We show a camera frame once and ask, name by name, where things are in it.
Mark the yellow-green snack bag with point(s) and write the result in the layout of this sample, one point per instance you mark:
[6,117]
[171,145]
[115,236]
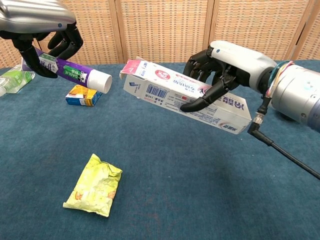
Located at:
[95,187]

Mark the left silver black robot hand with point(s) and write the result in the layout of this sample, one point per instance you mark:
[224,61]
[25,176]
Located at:
[30,15]

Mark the clear bottle with green label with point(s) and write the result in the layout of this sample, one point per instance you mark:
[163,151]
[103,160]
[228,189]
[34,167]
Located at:
[15,80]

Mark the white pink toothpaste box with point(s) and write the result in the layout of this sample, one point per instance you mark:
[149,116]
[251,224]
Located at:
[155,90]

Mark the orange blue snack box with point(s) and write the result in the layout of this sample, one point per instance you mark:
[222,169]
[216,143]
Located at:
[82,96]

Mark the purple white toothpaste tube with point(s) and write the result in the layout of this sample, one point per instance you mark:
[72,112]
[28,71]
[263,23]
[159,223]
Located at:
[75,72]

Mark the blue carpet table cover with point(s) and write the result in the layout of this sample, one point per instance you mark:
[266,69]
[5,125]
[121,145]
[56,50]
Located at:
[175,175]

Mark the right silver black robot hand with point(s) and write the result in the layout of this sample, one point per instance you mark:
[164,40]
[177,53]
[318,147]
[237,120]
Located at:
[240,65]

